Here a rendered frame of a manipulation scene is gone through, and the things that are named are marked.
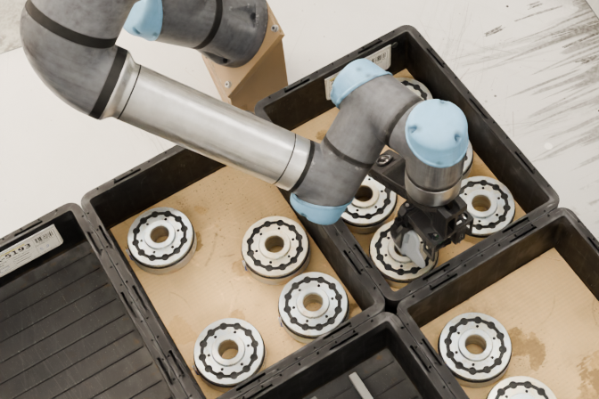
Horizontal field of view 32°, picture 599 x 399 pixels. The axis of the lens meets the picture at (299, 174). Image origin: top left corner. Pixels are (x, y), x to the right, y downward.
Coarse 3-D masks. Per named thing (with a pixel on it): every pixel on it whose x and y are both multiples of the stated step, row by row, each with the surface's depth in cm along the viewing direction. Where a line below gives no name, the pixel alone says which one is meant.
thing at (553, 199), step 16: (400, 32) 167; (416, 32) 167; (368, 48) 167; (432, 48) 165; (336, 64) 165; (304, 80) 163; (448, 80) 162; (272, 96) 162; (464, 96) 160; (256, 112) 161; (480, 112) 160; (496, 128) 156; (512, 144) 155; (528, 160) 153; (544, 192) 151; (544, 208) 149; (336, 224) 150; (512, 224) 148; (528, 224) 148; (352, 240) 149; (496, 240) 147; (368, 256) 147; (464, 256) 146; (368, 272) 146; (432, 272) 145; (448, 272) 145; (384, 288) 145; (416, 288) 144
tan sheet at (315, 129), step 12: (408, 72) 175; (336, 108) 172; (312, 120) 171; (324, 120) 171; (300, 132) 170; (312, 132) 170; (324, 132) 170; (480, 168) 165; (516, 204) 161; (396, 216) 161; (516, 216) 160; (360, 240) 160; (396, 252) 158; (444, 252) 158; (456, 252) 158
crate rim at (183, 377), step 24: (144, 168) 157; (96, 192) 156; (96, 216) 154; (336, 240) 149; (120, 264) 149; (360, 264) 147; (144, 312) 145; (336, 336) 142; (168, 360) 142; (288, 360) 140; (192, 384) 140; (240, 384) 139
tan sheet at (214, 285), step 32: (192, 192) 166; (224, 192) 166; (256, 192) 165; (128, 224) 164; (224, 224) 163; (128, 256) 161; (224, 256) 160; (320, 256) 159; (160, 288) 158; (192, 288) 158; (224, 288) 157; (256, 288) 157; (192, 320) 155; (256, 320) 154; (192, 352) 152; (224, 352) 152; (288, 352) 151
